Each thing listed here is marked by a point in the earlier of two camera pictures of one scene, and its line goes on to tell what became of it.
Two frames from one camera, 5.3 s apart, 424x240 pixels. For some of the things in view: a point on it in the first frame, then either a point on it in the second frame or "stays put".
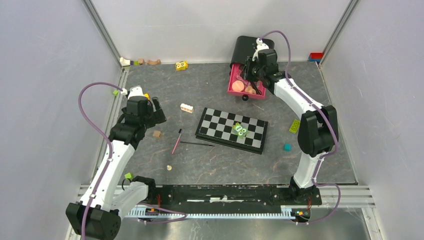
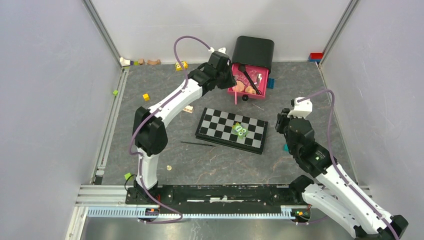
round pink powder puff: x=238 y=86 stays put
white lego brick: x=187 y=108 stays put
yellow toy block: x=181 y=66 stays put
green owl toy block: x=240 y=130 stays put
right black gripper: x=249 y=63 → x=282 y=117
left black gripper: x=157 y=117 → x=231 y=82
